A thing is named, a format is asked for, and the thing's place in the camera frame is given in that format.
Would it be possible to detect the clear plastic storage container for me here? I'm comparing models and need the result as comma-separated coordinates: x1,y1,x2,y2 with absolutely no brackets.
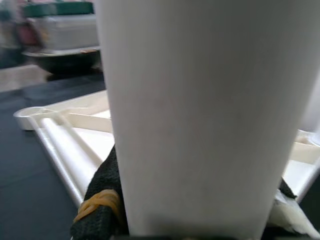
37,13,101,51

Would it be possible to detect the white plastic table leg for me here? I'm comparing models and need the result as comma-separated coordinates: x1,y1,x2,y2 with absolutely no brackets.
95,0,320,240
36,117,104,206

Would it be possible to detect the black round wok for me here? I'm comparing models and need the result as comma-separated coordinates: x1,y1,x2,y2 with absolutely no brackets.
23,46,104,75

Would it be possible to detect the green round pot lid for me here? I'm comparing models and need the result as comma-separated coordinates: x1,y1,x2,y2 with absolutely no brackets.
23,1,96,17

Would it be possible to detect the beige cloth covered table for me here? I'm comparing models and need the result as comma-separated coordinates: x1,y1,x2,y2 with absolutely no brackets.
0,66,51,94

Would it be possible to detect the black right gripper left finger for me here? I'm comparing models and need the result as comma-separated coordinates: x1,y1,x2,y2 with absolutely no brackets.
69,144,130,240

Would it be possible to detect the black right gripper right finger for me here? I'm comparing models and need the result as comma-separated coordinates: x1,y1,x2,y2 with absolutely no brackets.
269,176,318,237

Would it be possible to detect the white plastic children table top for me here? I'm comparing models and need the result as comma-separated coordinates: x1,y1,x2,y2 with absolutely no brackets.
12,89,320,209

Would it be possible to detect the yellow rubber band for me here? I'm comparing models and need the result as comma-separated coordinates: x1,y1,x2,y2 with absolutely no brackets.
72,189,121,224

